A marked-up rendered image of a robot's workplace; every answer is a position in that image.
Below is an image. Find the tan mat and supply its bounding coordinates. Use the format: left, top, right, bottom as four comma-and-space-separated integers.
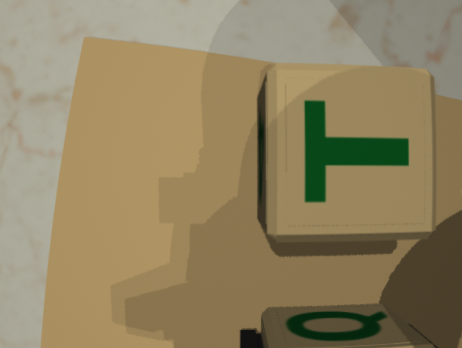
41, 37, 462, 348

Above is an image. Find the tan wooden letter block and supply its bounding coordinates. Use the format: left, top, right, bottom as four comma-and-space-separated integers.
261, 304, 436, 348
257, 63, 437, 243

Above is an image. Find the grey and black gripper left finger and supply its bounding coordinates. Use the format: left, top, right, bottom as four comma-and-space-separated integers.
240, 330, 264, 348

